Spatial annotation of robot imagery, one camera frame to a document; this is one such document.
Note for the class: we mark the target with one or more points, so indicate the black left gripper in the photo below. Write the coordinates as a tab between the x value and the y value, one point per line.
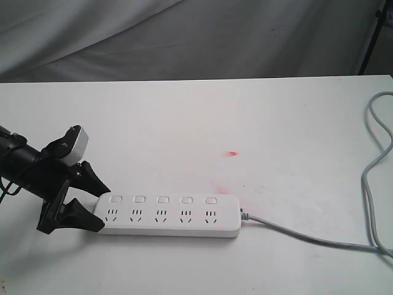
49	178

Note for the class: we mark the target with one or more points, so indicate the white five-socket power strip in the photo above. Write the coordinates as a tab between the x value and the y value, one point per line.
170	215

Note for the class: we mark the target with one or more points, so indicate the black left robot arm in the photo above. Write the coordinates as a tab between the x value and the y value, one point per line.
16	157

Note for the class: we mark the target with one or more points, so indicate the grey backdrop cloth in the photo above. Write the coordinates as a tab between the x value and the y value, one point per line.
81	41

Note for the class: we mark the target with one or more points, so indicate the black tripod stand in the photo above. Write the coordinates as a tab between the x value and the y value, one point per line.
380	15

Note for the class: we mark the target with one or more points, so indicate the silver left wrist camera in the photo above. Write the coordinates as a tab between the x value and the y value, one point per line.
73	146

